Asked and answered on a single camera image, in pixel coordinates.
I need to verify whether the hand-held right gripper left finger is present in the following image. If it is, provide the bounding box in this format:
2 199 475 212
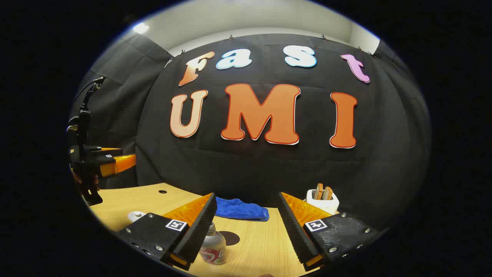
117 192 218 271

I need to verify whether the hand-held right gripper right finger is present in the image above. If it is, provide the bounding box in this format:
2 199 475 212
278 192 389 272

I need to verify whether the silver water bottle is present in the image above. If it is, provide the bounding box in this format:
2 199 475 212
199 222 226 265

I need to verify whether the dark brown round coaster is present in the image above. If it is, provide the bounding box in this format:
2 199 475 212
219 231 241 246

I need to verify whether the white toaster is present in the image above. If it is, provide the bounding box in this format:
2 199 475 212
306 189 340 215

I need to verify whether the blue towel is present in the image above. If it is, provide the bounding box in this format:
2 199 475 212
214 197 269 222

